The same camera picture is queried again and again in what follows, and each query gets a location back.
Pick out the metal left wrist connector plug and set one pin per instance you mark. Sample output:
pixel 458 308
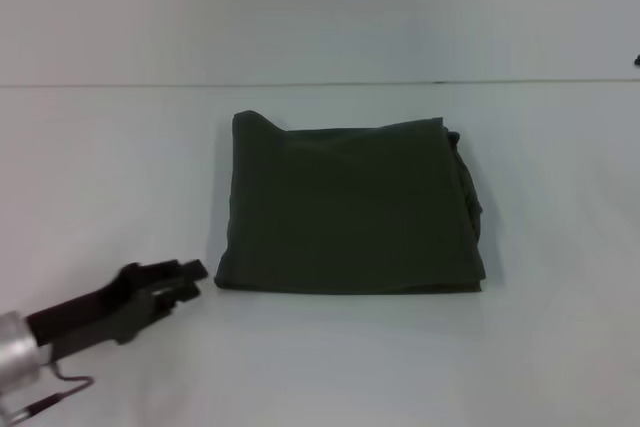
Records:
pixel 20 409

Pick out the dark green t-shirt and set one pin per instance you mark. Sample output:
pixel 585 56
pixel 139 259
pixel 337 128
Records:
pixel 350 207

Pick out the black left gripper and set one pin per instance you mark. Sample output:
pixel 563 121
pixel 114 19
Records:
pixel 85 309

